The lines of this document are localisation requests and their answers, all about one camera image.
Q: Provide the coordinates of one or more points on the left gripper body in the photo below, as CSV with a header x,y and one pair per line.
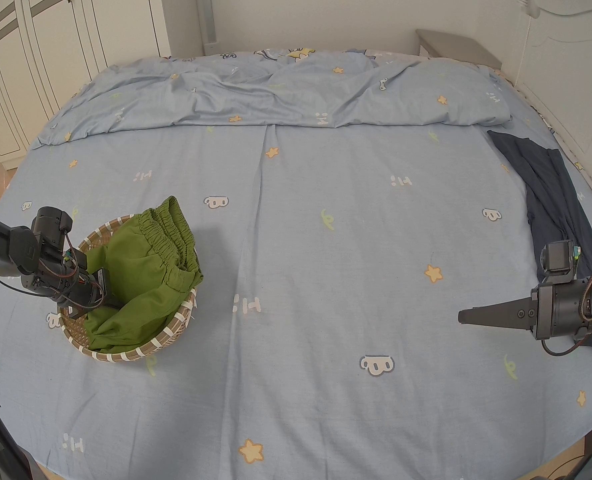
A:
x,y
88,290

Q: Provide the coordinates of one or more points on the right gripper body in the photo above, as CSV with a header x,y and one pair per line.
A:
x,y
566,310

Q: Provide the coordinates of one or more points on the green shorts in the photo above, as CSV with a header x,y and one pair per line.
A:
x,y
141,278

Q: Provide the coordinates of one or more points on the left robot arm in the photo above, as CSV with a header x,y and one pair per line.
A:
x,y
6,248

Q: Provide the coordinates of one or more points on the round woven basket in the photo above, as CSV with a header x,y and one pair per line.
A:
x,y
173,328

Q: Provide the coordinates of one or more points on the dark blue garment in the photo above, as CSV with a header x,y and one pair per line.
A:
x,y
551,183

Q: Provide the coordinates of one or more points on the bed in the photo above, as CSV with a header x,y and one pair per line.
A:
x,y
301,218

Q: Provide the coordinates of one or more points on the white wardrobe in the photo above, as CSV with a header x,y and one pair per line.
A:
x,y
51,43

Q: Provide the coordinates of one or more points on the pale blue quilt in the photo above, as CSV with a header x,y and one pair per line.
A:
x,y
276,93

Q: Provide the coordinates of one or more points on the grey bedside table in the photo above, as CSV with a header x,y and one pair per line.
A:
x,y
456,45

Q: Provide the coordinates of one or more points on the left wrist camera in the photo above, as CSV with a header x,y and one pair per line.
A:
x,y
78,261

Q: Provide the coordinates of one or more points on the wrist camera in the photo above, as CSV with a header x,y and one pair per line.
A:
x,y
78,261
558,258

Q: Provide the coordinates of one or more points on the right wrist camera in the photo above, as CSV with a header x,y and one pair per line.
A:
x,y
558,258

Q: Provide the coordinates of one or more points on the grey wall pipe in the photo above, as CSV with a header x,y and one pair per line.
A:
x,y
205,8

